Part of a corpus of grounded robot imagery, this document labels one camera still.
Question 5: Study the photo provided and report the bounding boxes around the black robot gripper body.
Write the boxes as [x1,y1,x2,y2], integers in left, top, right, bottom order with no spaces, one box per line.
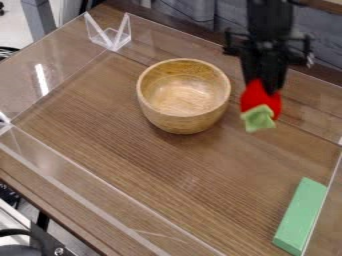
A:
[223,29,315,68]

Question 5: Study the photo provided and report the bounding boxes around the red felt strawberry green leaves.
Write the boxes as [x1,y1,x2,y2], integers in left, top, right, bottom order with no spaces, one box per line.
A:
[240,79,282,133]

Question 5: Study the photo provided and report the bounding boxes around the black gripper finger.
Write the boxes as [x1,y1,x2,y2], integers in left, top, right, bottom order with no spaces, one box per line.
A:
[260,53,287,95]
[240,49,260,83]

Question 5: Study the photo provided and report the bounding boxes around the black cable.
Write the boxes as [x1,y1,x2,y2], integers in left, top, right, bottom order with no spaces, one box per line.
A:
[0,227,41,256]

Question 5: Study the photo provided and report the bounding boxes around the light wooden bowl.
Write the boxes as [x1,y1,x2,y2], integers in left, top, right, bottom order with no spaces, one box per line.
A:
[136,58,231,134]

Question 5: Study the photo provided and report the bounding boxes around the clear acrylic enclosure wall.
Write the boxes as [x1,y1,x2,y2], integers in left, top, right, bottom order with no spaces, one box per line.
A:
[0,6,342,256]

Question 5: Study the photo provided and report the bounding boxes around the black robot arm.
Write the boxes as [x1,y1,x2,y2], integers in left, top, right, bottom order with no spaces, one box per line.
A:
[223,0,314,95]

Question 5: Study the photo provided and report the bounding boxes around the black metal bracket with bolt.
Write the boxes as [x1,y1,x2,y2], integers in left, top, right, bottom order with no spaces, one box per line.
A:
[29,223,77,256]

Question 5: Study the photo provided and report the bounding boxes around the green rectangular foam block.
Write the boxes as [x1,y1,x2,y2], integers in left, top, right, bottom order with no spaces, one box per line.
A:
[273,177,327,256]

